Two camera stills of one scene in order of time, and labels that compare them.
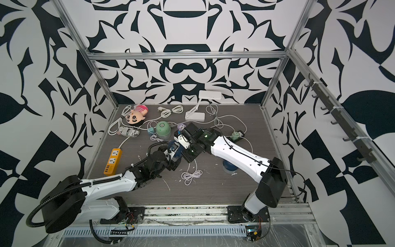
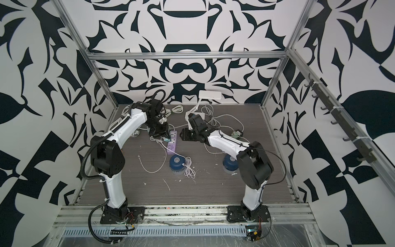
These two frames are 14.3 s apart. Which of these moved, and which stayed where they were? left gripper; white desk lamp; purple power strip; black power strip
Moved: purple power strip; left gripper
Stayed: white desk lamp; black power strip
